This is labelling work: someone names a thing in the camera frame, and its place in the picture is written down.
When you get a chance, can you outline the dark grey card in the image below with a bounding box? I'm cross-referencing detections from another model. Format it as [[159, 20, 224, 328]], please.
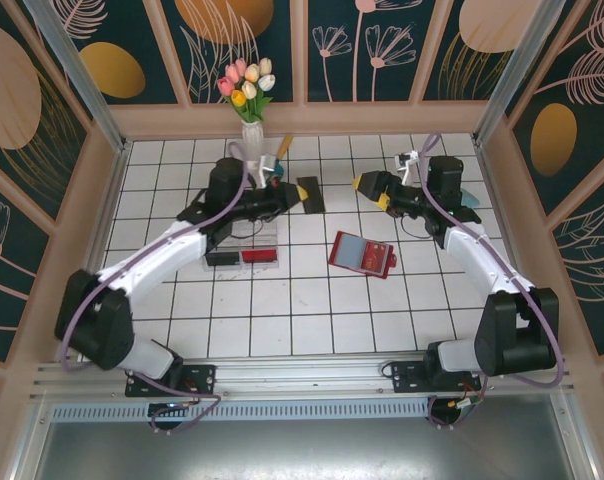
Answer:
[[295, 175, 327, 215]]

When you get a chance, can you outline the red card holder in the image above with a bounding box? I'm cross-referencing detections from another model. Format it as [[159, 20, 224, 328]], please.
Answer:
[[328, 230, 399, 281]]

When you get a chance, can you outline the plain red card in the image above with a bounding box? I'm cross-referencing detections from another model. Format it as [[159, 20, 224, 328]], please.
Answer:
[[240, 248, 278, 265]]

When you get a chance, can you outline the black card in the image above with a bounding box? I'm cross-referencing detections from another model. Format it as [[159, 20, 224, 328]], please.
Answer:
[[205, 251, 242, 267]]

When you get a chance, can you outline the red card gold print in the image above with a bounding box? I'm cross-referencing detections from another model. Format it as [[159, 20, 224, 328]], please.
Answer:
[[357, 241, 391, 275]]

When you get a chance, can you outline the grey-blue card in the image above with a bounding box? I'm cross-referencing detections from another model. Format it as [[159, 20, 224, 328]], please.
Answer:
[[338, 234, 369, 270]]

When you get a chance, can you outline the white ribbed vase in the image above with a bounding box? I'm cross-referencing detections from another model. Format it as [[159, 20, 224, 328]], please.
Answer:
[[240, 119, 266, 171]]

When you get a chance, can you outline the clear plastic compartment box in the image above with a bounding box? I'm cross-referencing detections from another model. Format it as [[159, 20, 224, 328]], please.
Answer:
[[201, 219, 282, 274]]

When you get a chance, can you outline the artificial tulip bouquet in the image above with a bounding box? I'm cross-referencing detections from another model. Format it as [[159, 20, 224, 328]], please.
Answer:
[[216, 56, 276, 124]]

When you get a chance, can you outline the thin black cable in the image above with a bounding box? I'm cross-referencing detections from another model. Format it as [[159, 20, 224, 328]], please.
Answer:
[[229, 219, 263, 240], [399, 212, 433, 240]]

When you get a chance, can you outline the teal garden fork wooden handle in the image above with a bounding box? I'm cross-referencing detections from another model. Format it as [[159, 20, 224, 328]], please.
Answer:
[[273, 133, 296, 180]]

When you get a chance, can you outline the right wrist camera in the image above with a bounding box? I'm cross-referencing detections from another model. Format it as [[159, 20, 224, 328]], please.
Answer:
[[393, 148, 419, 174]]

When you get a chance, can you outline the aluminium frame post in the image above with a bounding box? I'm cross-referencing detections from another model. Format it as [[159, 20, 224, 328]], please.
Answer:
[[473, 0, 581, 147], [22, 0, 132, 154]]

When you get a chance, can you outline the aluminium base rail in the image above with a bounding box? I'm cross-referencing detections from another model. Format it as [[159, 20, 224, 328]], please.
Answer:
[[29, 355, 576, 401]]

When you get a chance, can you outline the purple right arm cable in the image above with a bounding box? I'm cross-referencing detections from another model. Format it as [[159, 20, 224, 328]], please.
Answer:
[[420, 132, 567, 430]]

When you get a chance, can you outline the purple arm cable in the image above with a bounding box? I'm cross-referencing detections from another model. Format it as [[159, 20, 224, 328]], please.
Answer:
[[420, 132, 567, 430], [59, 141, 248, 435]]

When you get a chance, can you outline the slotted grey cable duct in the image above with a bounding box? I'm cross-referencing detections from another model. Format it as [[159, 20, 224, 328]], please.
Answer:
[[51, 401, 434, 424]]

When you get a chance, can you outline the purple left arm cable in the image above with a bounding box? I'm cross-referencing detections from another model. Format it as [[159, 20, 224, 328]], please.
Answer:
[[59, 141, 248, 435]]

